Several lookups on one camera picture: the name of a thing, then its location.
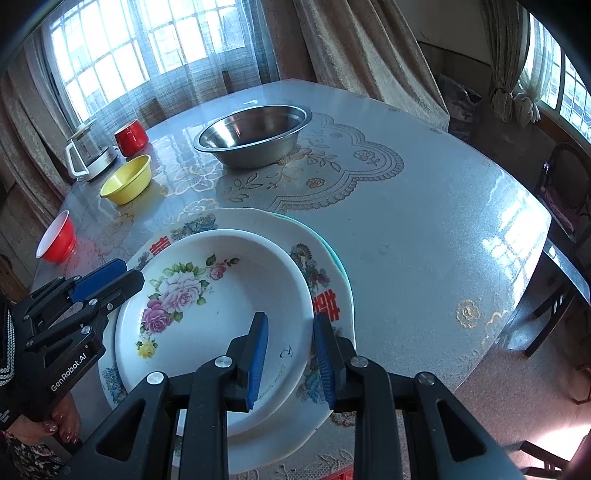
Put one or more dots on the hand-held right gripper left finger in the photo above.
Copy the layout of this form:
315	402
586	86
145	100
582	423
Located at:
258	360

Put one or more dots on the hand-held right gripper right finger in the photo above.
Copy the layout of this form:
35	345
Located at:
323	364

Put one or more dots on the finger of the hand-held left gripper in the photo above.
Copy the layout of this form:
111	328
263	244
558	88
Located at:
99	277
124	286

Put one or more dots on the red plastic bowl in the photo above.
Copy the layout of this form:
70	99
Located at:
62	244

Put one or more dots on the white floral deep plate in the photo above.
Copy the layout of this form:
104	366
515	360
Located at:
217	323

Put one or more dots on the large white patterned plate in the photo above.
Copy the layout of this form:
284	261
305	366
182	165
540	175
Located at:
318	277

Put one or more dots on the yellow plastic bowl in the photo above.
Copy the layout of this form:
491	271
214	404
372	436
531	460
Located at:
129	184

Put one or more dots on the teal plastic plate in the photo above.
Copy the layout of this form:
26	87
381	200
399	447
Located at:
336	261

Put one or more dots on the stainless steel bowl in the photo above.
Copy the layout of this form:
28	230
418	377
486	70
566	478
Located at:
249	147

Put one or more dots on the person's left hand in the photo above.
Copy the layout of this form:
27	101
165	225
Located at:
62	424

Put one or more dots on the person's floral clothing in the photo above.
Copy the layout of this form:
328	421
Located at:
27	461

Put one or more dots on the red plastic crate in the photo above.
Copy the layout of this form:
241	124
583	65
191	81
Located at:
337	474

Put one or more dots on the white glass electric kettle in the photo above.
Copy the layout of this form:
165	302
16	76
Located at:
99	164

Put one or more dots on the red mug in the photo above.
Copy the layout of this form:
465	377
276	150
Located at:
131	138

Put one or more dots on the beige patterned curtain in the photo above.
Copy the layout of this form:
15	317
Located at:
369	60
27	152

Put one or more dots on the white sheer curtain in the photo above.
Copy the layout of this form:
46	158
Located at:
194	87

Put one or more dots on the large grid window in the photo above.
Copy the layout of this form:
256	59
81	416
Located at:
152	41

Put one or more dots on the dark wooden chair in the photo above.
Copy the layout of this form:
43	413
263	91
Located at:
565	194
549	457
561	277

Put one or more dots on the dark floral draped cloth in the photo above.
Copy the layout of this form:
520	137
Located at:
459	106

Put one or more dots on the tied beige side curtain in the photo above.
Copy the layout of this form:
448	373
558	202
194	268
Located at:
512	69

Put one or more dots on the side grid window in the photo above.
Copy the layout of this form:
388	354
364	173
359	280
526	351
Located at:
563	78

